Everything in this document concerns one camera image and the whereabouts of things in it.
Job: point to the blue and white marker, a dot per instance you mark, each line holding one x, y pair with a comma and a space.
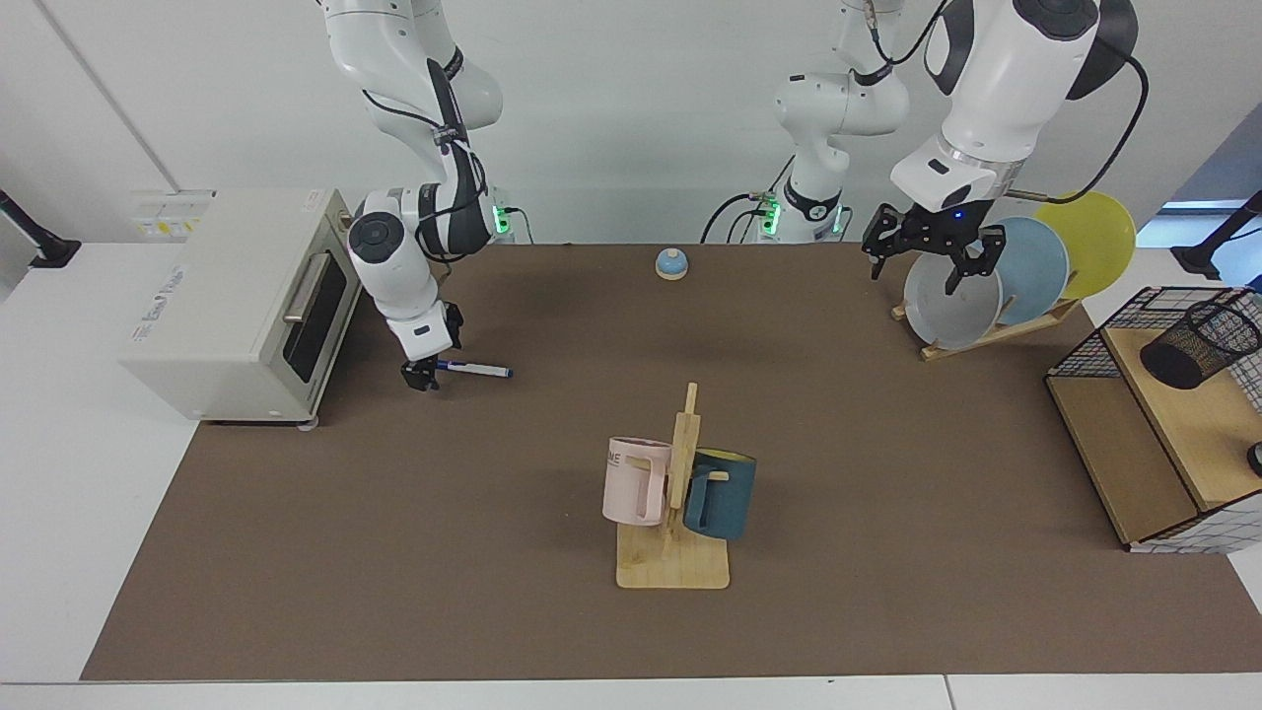
478, 370

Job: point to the black mesh pen holder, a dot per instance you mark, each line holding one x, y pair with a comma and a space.
1188, 350

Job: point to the grey plate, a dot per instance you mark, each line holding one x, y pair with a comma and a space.
942, 316

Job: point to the light blue plate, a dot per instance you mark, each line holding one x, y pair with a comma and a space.
1035, 271

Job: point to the wooden plate rack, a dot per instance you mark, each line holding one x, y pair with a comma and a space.
1030, 321

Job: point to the brown table cloth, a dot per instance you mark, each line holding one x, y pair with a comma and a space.
493, 513

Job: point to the yellow plate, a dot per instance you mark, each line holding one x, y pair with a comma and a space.
1099, 242

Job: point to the pale toaster oven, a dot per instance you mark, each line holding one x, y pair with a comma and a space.
217, 316

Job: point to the small blue round bell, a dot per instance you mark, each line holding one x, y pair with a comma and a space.
671, 263

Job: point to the pink cup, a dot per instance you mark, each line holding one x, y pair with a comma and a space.
626, 488

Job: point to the dark teal cup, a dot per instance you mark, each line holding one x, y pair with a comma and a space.
730, 503

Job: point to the wooden cup stand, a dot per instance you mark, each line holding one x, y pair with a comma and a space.
675, 567

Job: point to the small black round object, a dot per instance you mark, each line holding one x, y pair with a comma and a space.
1256, 460

